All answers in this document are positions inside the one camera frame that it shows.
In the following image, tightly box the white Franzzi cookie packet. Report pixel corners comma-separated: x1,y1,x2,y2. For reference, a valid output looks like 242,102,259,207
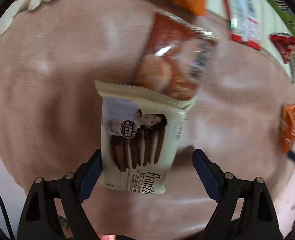
95,80,195,194

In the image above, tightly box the red triangular snack packet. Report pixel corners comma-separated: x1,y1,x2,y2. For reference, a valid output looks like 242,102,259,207
270,33,295,63

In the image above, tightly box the red white stick packet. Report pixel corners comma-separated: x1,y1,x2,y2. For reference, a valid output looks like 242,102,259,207
224,0,261,50

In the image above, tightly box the small brown bread packet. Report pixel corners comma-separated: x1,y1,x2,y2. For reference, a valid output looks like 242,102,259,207
134,11,219,101

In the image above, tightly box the cat print blanket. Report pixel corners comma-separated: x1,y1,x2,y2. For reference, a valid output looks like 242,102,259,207
0,0,295,239

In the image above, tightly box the cardboard milk box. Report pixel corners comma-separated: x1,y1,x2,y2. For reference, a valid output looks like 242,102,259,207
245,0,295,42

